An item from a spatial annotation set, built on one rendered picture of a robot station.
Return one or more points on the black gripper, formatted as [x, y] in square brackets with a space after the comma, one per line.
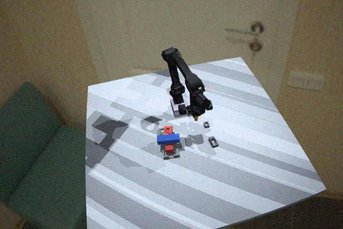
[183, 109]

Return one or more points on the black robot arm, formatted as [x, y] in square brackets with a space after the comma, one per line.
[174, 59]

